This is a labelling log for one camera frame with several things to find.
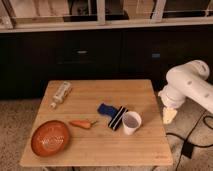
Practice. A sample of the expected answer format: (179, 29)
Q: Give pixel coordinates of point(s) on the white window frame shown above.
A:
(57, 15)

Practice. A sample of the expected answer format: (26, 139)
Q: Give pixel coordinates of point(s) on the white ceramic cup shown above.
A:
(131, 121)

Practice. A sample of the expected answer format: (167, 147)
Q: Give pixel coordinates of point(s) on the orange ceramic bowl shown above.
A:
(50, 138)

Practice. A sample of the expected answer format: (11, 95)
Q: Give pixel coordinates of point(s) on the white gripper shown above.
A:
(171, 98)

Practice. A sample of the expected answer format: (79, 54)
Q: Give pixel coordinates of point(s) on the dark cabinet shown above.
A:
(28, 61)

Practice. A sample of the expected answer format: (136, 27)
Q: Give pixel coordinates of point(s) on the wooden table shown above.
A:
(101, 146)

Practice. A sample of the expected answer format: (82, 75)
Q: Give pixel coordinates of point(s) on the orange carrot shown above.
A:
(84, 124)

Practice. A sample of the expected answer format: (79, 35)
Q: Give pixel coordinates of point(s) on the blue black brush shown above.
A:
(115, 114)

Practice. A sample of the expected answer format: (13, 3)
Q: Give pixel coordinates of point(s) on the clear plastic bottle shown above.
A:
(61, 94)

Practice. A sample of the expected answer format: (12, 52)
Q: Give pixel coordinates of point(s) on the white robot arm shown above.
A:
(188, 80)

